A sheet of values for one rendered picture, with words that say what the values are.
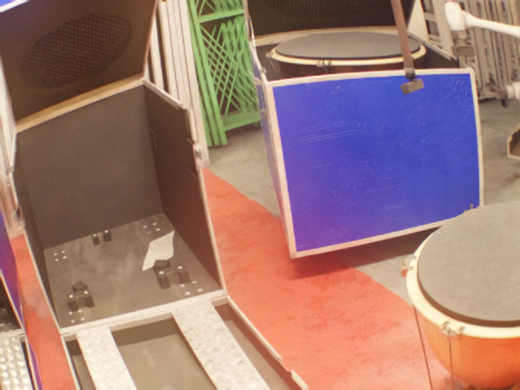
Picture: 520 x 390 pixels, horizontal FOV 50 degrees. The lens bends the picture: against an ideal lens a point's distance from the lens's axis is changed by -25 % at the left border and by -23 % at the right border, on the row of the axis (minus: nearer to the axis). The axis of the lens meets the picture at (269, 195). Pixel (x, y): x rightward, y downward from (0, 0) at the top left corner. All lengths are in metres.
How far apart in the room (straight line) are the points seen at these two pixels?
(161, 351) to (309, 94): 1.26
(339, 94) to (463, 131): 0.66
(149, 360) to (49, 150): 1.37
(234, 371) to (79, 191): 1.53
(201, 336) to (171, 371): 0.23
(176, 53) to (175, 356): 2.44
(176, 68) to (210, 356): 2.50
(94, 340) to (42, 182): 1.16
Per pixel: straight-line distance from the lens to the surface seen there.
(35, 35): 2.91
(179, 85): 4.67
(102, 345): 2.77
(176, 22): 4.60
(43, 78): 3.35
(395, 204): 3.14
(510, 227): 1.84
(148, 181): 3.72
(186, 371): 2.71
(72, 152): 3.59
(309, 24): 3.98
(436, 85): 3.03
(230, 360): 2.63
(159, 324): 2.92
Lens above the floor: 1.65
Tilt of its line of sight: 23 degrees down
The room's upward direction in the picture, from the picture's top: 9 degrees counter-clockwise
